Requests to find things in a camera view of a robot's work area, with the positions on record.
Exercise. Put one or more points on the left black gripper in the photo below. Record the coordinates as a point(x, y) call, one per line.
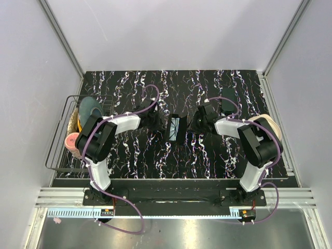
point(158, 125)

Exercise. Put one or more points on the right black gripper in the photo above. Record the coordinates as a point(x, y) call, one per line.
point(192, 127)

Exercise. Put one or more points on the dark green glasses case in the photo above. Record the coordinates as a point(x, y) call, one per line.
point(228, 101)

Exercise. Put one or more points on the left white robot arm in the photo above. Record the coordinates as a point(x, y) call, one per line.
point(97, 136)

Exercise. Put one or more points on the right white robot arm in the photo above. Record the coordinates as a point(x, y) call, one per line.
point(260, 138)

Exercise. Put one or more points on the blue ceramic plate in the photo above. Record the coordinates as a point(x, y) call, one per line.
point(89, 106)

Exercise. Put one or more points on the yellow plate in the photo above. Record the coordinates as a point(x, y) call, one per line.
point(79, 125)

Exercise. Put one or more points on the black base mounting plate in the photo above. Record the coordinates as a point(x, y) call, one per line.
point(224, 192)

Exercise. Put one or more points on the woven beige plate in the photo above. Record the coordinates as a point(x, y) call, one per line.
point(73, 122)

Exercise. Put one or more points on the pink patterned cup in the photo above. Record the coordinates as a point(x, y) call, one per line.
point(69, 143)

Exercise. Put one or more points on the black wire dish rack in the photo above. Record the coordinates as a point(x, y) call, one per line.
point(59, 158)

